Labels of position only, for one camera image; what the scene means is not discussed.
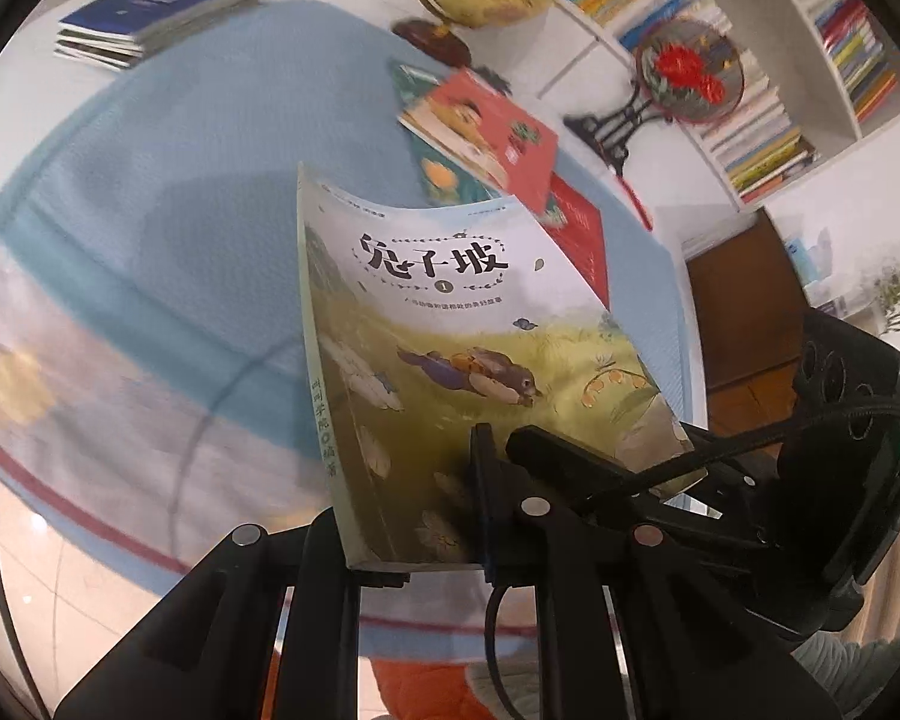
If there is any person's right forearm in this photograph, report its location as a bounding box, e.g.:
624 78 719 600
791 626 900 720

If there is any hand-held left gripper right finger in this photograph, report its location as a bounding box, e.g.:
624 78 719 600
471 422 845 720

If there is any light blue box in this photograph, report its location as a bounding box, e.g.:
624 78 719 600
784 232 833 286

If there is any white bookshelf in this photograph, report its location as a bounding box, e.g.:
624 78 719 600
311 0 900 211

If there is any light blue quilted mat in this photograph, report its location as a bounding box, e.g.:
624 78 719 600
0 0 695 661

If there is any embroidered fan on black stand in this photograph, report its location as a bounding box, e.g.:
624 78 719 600
562 19 747 173

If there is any red treasure chest book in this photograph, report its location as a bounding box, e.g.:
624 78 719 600
529 172 612 310

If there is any orange cloth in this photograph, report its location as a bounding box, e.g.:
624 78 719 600
367 656 496 720

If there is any teal flower cover book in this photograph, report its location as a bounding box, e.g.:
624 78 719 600
390 60 496 205

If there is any brown wooden furniture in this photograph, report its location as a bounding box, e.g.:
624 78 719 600
682 208 807 458

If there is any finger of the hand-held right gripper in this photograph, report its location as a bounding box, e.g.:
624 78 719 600
506 426 751 541

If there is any stack of sorted books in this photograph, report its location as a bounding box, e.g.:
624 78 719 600
55 0 271 72

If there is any red tassel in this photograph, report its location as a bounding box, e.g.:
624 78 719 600
619 165 657 232

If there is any meadow rabbit cover book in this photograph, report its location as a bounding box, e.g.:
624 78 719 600
296 160 710 571

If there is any salmon red figure cover book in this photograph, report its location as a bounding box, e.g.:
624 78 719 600
397 67 561 215

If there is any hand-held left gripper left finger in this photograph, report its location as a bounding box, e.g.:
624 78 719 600
52 506 361 720

